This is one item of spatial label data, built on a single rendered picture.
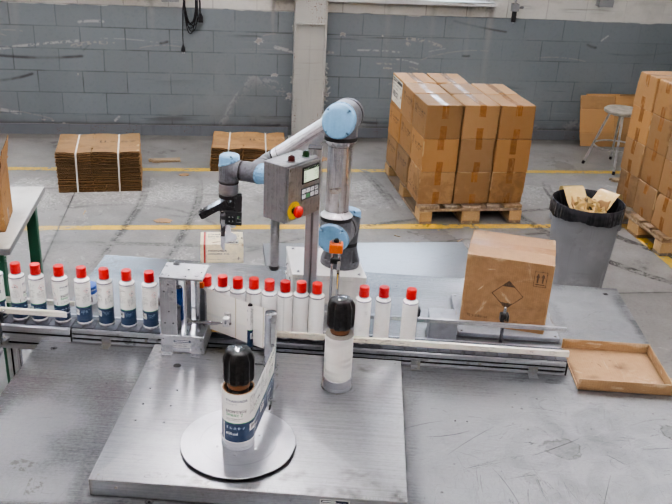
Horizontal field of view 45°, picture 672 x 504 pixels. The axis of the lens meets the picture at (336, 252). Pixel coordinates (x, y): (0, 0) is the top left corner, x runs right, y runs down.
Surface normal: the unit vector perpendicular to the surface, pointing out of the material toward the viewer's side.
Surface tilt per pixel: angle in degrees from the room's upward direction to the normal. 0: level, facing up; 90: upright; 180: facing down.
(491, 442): 0
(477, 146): 88
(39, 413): 0
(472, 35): 90
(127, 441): 0
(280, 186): 90
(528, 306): 90
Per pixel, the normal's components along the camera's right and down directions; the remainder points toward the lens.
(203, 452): 0.05, -0.91
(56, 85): 0.13, 0.41
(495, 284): -0.25, 0.38
